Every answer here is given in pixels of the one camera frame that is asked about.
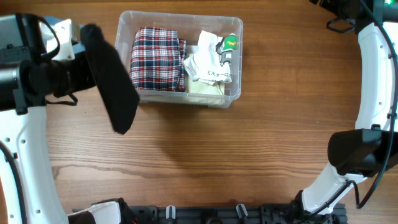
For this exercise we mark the red plaid cloth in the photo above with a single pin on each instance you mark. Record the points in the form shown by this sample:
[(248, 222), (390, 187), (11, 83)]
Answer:
[(157, 60)]

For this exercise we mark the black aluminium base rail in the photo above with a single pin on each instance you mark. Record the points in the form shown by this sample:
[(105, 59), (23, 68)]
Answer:
[(240, 214)]

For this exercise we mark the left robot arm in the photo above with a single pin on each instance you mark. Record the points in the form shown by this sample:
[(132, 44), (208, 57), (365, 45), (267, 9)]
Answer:
[(29, 73)]

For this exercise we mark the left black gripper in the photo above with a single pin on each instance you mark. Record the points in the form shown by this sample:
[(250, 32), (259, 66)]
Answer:
[(89, 79)]

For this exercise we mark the cream cloth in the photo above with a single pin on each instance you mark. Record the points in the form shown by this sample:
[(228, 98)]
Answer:
[(198, 87)]

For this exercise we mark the white printed t-shirt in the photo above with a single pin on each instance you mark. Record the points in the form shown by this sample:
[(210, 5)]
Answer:
[(211, 62)]

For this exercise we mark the clear plastic storage container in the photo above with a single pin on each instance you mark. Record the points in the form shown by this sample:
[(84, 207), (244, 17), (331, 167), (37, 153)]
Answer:
[(189, 28)]

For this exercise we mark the black garment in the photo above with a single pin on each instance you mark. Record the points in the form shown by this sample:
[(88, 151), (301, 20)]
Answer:
[(112, 79)]

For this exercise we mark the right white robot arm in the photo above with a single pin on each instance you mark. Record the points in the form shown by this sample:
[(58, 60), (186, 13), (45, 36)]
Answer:
[(370, 149)]

